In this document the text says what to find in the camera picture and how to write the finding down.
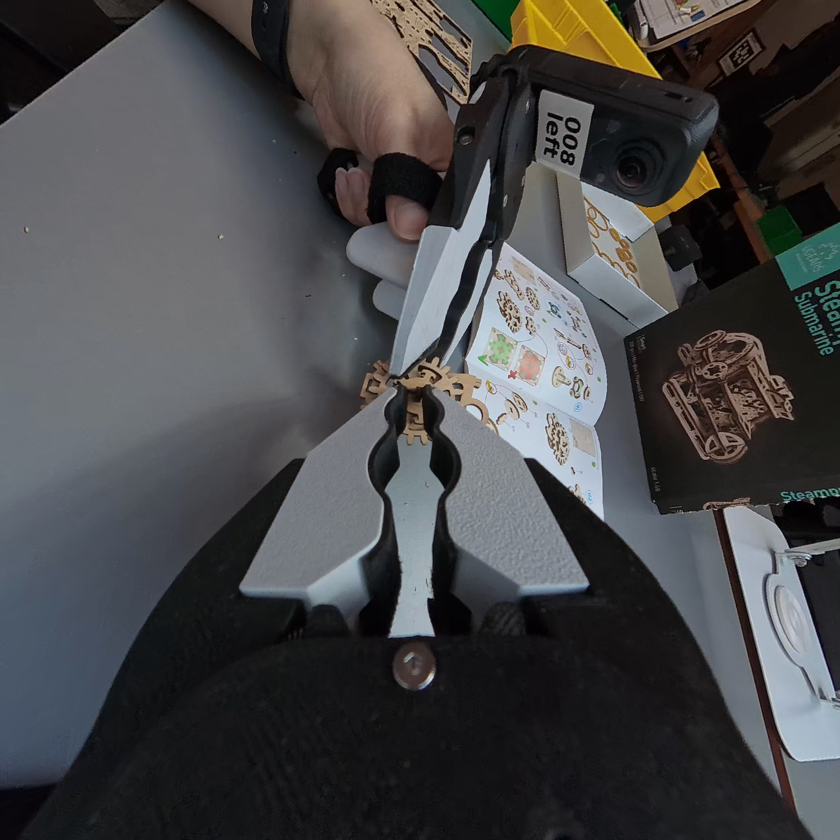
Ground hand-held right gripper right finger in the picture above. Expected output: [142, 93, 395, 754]
[422, 386, 589, 636]

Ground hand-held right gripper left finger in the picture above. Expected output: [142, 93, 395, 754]
[239, 386, 404, 637]

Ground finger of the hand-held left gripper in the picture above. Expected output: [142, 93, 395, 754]
[435, 241, 506, 367]
[389, 164, 494, 380]

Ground wooden gear assembly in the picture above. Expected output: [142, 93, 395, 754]
[360, 357, 501, 447]

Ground person's left forearm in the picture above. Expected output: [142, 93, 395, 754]
[187, 0, 293, 89]

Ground black model kit box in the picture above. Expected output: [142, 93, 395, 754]
[623, 223, 840, 516]

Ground laser-cut wooden parts sheet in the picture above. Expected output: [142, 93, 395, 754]
[371, 0, 475, 109]

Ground person's left hand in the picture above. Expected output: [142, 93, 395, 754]
[289, 0, 460, 242]

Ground illustrated instruction booklet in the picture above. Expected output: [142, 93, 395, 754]
[462, 241, 608, 522]

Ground yellow plastic bin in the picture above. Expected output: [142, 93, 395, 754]
[511, 0, 721, 221]

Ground printed paper sheet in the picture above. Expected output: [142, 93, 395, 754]
[640, 0, 723, 47]

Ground small white cardboard box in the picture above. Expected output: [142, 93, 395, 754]
[556, 172, 680, 329]

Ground black and white marker tag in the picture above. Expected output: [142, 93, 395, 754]
[718, 29, 765, 76]

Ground green plastic bin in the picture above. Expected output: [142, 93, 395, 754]
[472, 0, 526, 40]
[758, 206, 805, 257]

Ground white document stand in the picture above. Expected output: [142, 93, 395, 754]
[722, 505, 840, 762]

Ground black wrist band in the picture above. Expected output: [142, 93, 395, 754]
[251, 0, 309, 101]

